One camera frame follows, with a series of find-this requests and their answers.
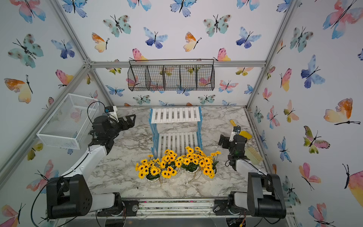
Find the sunflower pot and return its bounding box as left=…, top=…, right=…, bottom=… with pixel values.
left=159, top=149, right=184, bottom=179
left=199, top=150, right=221, bottom=179
left=135, top=154, right=162, bottom=182
left=181, top=146, right=207, bottom=173

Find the blue white two-tier shelf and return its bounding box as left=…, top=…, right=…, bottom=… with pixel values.
left=149, top=107, right=203, bottom=159

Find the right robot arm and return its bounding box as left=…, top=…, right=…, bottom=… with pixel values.
left=213, top=135, right=287, bottom=219

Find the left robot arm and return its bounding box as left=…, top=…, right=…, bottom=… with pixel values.
left=41, top=107, right=136, bottom=220

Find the yellow plastic scoop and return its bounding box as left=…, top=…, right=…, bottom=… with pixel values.
left=230, top=120, right=252, bottom=140

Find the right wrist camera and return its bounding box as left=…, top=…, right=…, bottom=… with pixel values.
left=229, top=125, right=241, bottom=142

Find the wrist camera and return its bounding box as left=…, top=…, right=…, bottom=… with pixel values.
left=229, top=125, right=241, bottom=142
left=105, top=106, right=119, bottom=123

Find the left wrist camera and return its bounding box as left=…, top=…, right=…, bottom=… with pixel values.
left=105, top=106, right=119, bottom=123

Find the white mesh wall basket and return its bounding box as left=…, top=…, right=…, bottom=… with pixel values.
left=36, top=93, right=100, bottom=149

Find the black wire wall basket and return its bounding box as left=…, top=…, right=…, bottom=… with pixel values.
left=127, top=59, right=215, bottom=92

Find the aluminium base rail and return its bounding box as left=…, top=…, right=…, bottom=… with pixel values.
left=79, top=197, right=296, bottom=220

